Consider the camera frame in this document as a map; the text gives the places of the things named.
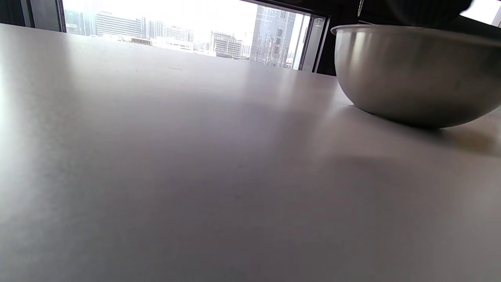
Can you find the person's right hand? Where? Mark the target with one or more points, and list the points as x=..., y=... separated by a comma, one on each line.
x=426, y=11

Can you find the stainless steel mixing bowl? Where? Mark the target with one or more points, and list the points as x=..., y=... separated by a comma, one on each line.
x=411, y=74

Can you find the black window frame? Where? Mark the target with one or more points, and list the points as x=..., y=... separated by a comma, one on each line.
x=340, y=11

